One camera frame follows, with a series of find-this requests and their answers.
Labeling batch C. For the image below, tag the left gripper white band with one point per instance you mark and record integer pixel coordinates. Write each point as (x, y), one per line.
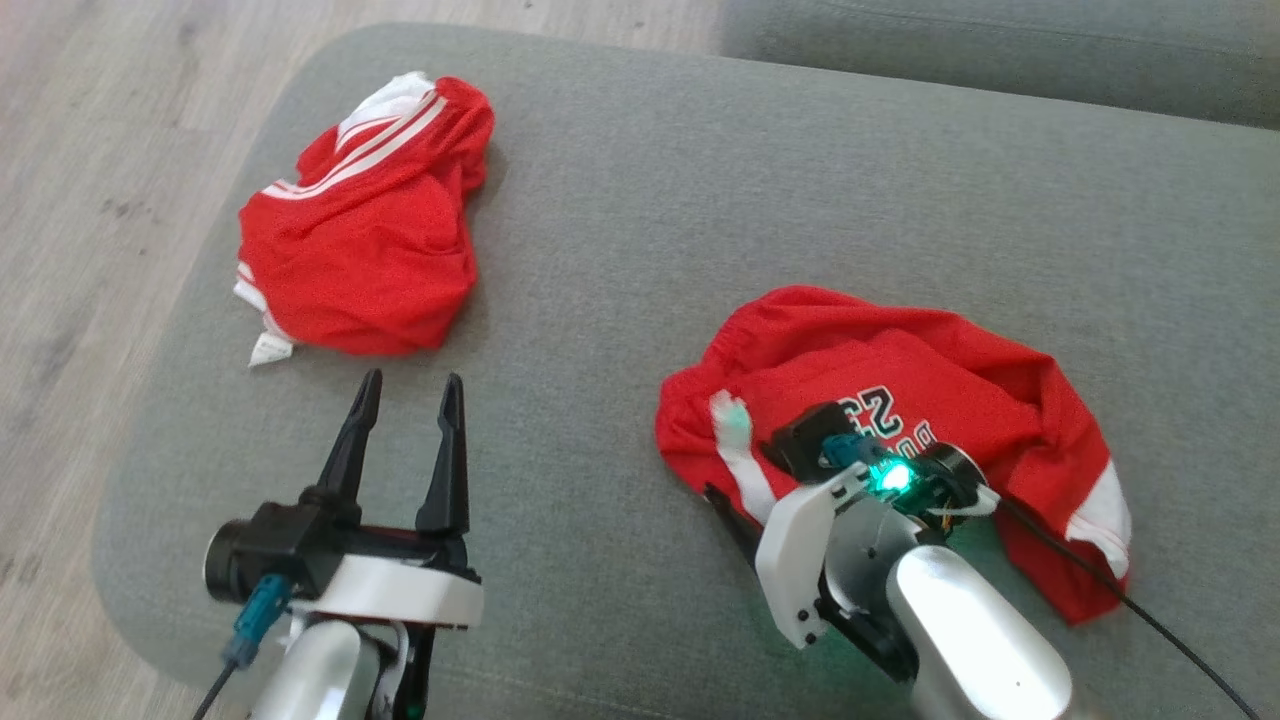
(400, 590)

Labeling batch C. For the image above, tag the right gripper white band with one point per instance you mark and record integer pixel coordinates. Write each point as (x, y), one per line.
(790, 560)

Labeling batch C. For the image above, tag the red t-shirt with white sleeves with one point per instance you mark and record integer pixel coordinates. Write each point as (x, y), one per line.
(370, 250)

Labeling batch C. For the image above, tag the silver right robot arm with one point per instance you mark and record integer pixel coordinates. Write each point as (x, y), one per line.
(960, 640)

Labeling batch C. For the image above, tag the grey fabric sofa seat cushion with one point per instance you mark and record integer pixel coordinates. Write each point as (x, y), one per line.
(640, 250)

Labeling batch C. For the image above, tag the grey sofa back cushion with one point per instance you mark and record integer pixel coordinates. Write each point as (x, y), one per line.
(1000, 45)

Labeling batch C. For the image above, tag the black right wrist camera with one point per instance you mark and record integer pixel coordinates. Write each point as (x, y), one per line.
(805, 440)

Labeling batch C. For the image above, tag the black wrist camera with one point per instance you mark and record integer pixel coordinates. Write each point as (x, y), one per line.
(270, 545)
(805, 440)

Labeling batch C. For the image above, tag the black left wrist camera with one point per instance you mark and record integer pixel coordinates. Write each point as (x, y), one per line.
(270, 545)

